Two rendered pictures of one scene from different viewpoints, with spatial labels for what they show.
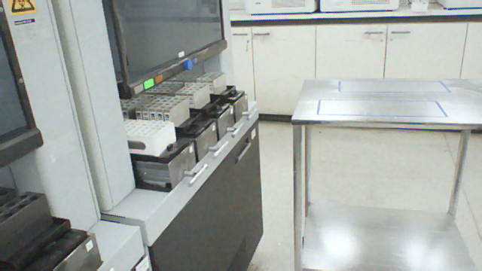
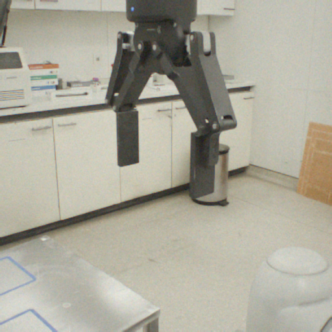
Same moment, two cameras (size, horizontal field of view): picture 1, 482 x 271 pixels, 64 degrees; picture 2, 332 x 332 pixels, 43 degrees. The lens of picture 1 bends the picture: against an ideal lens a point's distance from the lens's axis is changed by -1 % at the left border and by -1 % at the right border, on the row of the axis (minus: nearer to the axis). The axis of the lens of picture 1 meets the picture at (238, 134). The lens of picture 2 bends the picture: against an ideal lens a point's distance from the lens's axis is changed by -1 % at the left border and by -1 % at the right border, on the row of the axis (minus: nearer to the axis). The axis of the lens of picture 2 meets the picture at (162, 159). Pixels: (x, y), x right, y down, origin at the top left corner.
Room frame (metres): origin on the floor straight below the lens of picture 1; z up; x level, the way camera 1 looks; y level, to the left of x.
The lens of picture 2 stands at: (0.50, -0.11, 1.35)
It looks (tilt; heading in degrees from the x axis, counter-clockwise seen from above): 17 degrees down; 300
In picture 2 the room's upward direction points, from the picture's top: straight up
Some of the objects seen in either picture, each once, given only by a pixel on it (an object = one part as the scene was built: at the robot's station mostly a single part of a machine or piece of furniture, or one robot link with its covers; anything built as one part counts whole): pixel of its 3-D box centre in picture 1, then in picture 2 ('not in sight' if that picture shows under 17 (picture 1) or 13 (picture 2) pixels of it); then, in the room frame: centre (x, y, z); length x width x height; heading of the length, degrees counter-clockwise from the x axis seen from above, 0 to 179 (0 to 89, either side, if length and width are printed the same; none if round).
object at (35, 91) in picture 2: not in sight; (37, 90); (2.89, -2.35, 0.94); 0.23 x 0.13 x 0.07; 74
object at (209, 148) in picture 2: not in sight; (216, 142); (0.66, -0.48, 1.25); 0.03 x 0.01 x 0.05; 159
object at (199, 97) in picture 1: (199, 97); not in sight; (1.19, 0.11, 0.85); 0.12 x 0.02 x 0.06; 159
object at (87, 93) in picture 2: not in sight; (69, 94); (2.54, -2.33, 0.93); 0.30 x 0.10 x 0.06; 61
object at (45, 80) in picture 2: not in sight; (39, 80); (2.88, -2.37, 1.01); 0.23 x 0.12 x 0.08; 69
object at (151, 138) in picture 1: (117, 137); not in sight; (0.94, 0.32, 0.83); 0.30 x 0.10 x 0.06; 69
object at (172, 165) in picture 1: (80, 151); not in sight; (0.99, 0.44, 0.78); 0.73 x 0.14 x 0.09; 69
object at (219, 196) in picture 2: not in sight; (210, 173); (1.82, -3.15, 0.23); 0.38 x 0.31 x 0.46; 159
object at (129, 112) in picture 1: (136, 111); not in sight; (1.10, 0.29, 0.85); 0.12 x 0.02 x 0.06; 160
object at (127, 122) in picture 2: not in sight; (128, 138); (0.80, -0.54, 1.22); 0.03 x 0.01 x 0.07; 69
